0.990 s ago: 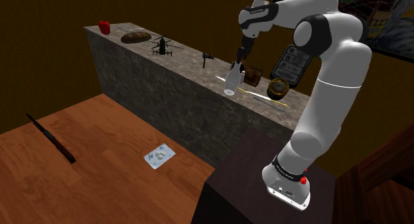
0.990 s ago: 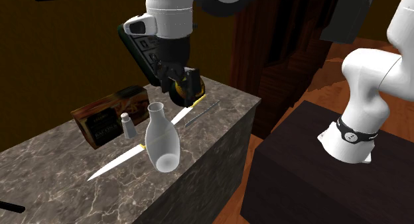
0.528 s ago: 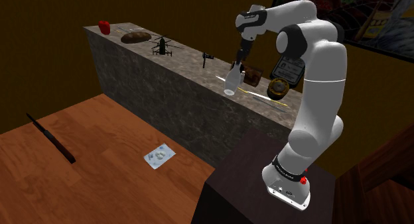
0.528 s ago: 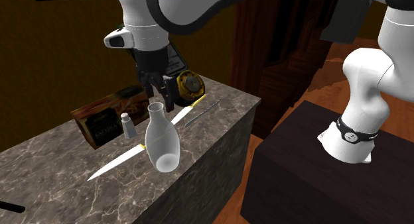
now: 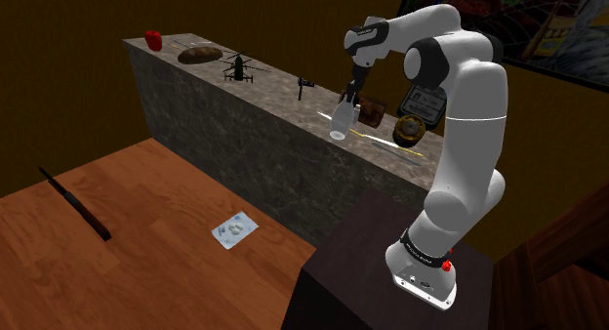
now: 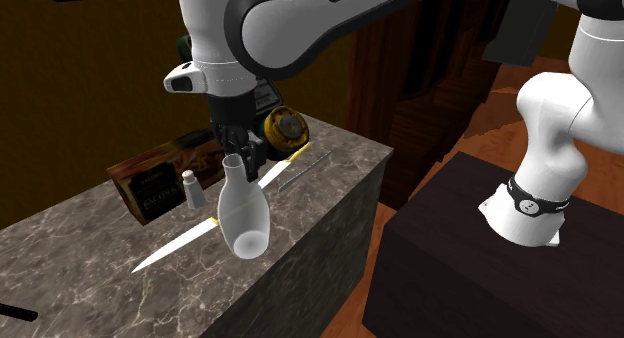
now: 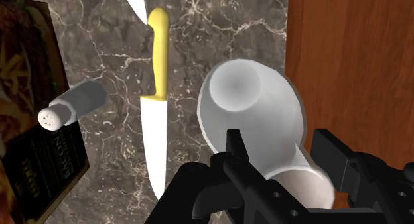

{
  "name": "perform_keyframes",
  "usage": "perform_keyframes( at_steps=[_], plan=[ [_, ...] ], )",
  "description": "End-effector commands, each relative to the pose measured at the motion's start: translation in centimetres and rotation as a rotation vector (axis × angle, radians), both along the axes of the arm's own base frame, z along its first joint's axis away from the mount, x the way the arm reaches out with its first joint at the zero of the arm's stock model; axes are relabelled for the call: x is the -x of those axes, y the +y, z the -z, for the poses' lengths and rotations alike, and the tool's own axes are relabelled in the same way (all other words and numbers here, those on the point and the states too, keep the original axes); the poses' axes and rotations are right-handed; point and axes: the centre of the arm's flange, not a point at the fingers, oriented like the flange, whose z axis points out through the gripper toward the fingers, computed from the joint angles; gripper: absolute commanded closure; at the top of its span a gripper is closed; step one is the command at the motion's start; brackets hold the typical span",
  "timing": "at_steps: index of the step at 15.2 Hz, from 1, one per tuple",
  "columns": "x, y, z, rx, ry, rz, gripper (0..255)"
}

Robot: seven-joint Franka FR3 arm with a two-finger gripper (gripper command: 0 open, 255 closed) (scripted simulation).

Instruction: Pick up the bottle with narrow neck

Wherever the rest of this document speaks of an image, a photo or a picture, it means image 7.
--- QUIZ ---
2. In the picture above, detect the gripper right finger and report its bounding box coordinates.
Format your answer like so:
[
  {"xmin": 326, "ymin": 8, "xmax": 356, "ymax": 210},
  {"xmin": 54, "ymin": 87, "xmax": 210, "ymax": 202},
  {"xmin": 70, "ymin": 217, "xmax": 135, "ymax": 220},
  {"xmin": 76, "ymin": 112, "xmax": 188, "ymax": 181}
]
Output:
[{"xmin": 309, "ymin": 128, "xmax": 414, "ymax": 224}]

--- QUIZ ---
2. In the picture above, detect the white mug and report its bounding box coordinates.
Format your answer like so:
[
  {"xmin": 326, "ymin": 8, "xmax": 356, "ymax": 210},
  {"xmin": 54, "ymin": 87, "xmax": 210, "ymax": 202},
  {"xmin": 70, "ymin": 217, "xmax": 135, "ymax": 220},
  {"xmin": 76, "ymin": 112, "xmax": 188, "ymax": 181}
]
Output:
[{"xmin": 196, "ymin": 58, "xmax": 336, "ymax": 210}]

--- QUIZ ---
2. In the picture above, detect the grey salt shaker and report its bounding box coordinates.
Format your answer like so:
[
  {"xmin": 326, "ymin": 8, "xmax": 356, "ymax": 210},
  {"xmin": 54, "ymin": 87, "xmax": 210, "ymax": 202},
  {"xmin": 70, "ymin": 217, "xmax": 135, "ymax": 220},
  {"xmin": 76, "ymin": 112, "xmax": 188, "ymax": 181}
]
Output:
[{"xmin": 37, "ymin": 80, "xmax": 109, "ymax": 132}]

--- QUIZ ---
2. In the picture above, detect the white curved flat object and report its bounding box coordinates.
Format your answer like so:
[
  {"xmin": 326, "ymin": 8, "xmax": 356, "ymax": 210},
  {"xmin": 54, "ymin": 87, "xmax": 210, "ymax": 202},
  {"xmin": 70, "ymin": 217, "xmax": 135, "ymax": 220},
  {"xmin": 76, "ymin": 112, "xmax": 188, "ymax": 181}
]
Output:
[{"xmin": 121, "ymin": 0, "xmax": 149, "ymax": 26}]

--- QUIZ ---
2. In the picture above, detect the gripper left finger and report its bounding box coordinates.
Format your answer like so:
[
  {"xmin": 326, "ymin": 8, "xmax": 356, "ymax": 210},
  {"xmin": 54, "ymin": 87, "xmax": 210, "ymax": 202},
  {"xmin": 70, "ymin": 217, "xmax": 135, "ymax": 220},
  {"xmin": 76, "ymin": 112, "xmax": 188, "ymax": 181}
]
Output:
[{"xmin": 144, "ymin": 128, "xmax": 312, "ymax": 224}]

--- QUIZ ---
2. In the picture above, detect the yellow handled kitchen knife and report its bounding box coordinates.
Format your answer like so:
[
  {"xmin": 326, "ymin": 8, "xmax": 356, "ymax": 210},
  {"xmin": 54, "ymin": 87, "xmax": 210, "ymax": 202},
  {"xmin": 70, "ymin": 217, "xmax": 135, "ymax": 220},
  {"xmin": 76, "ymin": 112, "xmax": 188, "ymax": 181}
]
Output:
[{"xmin": 139, "ymin": 7, "xmax": 171, "ymax": 201}]

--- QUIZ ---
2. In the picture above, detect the dark food picture box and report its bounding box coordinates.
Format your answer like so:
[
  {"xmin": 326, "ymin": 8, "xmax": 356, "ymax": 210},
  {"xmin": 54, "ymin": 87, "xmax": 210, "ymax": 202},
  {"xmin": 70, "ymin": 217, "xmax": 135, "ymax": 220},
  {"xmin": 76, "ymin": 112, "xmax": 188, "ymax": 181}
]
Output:
[{"xmin": 0, "ymin": 0, "xmax": 91, "ymax": 224}]

